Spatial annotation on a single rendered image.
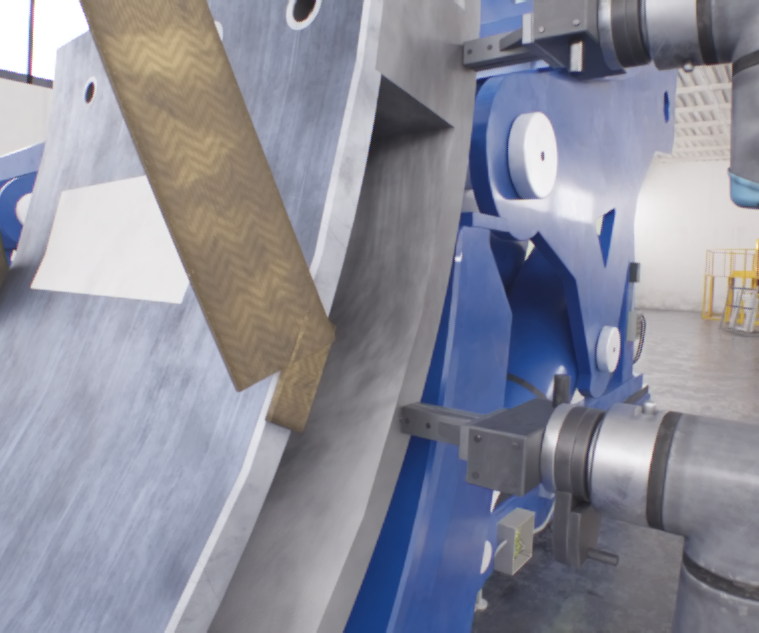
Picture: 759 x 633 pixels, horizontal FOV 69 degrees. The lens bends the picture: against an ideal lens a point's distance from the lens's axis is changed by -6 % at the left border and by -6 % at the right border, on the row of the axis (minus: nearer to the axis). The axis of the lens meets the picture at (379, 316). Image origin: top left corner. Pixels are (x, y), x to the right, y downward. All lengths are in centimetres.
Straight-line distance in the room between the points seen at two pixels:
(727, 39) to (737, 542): 39
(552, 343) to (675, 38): 86
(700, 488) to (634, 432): 6
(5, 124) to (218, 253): 961
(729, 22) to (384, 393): 44
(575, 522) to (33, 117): 996
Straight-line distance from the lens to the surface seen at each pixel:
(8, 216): 236
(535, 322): 133
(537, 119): 93
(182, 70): 45
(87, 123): 95
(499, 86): 89
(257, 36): 65
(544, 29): 58
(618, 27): 59
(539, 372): 125
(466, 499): 87
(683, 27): 57
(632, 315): 645
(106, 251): 76
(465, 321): 71
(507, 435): 45
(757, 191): 52
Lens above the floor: 205
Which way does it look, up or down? 5 degrees down
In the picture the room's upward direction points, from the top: 1 degrees clockwise
